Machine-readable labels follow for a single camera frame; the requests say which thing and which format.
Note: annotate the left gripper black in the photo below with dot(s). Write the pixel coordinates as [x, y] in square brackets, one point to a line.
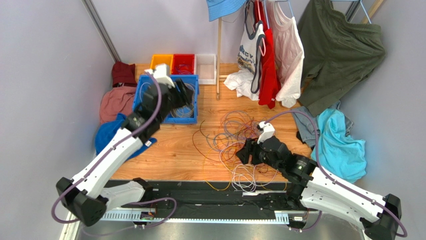
[185, 96]

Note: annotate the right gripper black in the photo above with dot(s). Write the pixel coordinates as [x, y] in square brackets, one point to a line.
[249, 152]

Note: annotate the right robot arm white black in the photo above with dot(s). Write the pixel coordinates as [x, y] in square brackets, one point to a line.
[379, 217]

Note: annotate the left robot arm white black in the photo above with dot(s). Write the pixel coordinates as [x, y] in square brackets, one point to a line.
[85, 195]

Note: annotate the blue double bin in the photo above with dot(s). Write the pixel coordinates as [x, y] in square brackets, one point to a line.
[186, 115]

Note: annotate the red small bin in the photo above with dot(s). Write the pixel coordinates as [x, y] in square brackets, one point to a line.
[183, 64]

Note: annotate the yellow small bin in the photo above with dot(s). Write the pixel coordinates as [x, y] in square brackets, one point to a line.
[158, 59]

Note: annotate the white small bin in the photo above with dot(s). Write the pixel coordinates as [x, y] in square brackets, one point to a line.
[206, 68]

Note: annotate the dark red cloth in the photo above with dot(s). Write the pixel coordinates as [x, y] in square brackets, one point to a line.
[123, 74]

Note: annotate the pink cloth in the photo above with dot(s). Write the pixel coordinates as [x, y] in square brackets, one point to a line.
[118, 100]

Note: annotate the blue cloth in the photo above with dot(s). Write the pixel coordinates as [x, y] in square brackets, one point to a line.
[108, 130]

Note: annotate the red garment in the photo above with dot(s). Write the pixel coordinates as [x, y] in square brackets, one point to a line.
[269, 84]

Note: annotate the grey cloth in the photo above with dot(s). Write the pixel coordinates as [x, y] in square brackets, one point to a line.
[306, 132]

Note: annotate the white printed shirt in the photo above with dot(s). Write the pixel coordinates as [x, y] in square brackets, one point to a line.
[247, 81]

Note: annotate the wooden rack pole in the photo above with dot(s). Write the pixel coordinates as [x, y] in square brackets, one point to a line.
[218, 64]

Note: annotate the cyan cloth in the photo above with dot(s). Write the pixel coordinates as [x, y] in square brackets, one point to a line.
[338, 152]

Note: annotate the blue bucket hat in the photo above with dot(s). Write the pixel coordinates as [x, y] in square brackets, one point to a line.
[221, 8]

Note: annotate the pink tank top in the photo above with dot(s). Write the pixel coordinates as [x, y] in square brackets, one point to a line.
[288, 53]

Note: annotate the olive green shirt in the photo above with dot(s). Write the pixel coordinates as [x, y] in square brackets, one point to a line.
[337, 54]

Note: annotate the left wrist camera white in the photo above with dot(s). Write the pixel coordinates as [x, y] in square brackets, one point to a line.
[161, 73]

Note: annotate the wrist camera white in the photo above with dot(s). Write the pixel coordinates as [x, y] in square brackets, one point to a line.
[161, 73]
[266, 131]

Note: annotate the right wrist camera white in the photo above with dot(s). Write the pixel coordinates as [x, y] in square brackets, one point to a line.
[266, 131]

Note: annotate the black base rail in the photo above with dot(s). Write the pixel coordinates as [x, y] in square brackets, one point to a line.
[196, 201]

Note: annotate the metal corner post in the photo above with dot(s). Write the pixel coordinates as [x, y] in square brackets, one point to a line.
[98, 23]

